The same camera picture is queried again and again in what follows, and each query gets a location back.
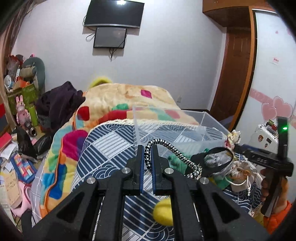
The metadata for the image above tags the black white braided cord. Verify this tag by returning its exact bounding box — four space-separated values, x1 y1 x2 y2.
144 138 203 179

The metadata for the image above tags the cream drawstring pouch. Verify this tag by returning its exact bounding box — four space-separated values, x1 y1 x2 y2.
225 161 263 196

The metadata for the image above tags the yellow felt ball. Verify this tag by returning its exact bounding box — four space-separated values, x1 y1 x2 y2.
152 198 174 226

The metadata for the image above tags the black chain purse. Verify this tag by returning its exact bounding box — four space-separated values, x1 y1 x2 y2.
190 147 235 177

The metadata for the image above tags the clear plastic storage box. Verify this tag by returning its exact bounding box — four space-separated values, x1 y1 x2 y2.
132 106 229 156

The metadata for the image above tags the orange sleeve forearm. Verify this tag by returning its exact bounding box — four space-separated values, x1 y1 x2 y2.
263 201 292 235

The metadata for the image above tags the person's hand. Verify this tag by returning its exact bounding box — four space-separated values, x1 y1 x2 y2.
260 168 290 215

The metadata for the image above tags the white suitcase with stickers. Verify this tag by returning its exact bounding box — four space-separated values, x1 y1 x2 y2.
248 120 278 153

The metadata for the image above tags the yellow green sponge cloth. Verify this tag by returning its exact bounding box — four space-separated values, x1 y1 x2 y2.
209 177 230 190

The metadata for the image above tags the floral fabric scrunchie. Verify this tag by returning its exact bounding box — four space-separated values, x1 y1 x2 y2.
225 130 241 150

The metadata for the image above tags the green knitted cloth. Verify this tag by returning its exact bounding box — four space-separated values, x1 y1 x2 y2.
167 154 188 174

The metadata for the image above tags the white heart wardrobe door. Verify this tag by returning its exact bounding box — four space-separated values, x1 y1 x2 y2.
234 10 296 149

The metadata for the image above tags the colourful blue book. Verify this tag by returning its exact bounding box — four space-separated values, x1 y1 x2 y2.
10 153 37 184

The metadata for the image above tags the blue white patterned cloth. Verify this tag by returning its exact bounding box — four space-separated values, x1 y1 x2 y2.
71 119 262 241

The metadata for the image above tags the brown wooden door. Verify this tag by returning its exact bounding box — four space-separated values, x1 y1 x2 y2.
210 28 251 121

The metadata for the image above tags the pink rabbit figurine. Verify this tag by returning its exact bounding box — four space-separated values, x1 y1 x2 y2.
16 95 31 126

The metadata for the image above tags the dark purple clothing pile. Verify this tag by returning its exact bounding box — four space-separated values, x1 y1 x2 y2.
35 81 85 134

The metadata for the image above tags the colourful plush blanket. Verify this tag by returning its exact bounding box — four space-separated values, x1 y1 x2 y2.
39 83 199 217

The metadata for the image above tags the green cardboard box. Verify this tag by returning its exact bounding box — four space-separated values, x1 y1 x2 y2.
7 84 39 115

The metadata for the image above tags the yellow plush pillow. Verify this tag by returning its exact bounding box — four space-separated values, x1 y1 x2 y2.
88 76 113 89

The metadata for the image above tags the grey neck pillow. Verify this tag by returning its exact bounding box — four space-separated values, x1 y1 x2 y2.
20 57 46 90

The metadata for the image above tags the wooden overhead cabinet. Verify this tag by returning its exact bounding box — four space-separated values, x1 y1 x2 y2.
202 0 274 28

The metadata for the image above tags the brown curtain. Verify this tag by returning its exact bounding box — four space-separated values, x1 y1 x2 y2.
0 0 35 77

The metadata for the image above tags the black camera lens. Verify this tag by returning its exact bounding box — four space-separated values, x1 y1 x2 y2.
24 121 37 137

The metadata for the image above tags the small black wall monitor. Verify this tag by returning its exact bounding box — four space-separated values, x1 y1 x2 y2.
93 27 127 49

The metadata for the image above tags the large black wall television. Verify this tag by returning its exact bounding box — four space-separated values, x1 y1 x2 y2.
84 1 144 28

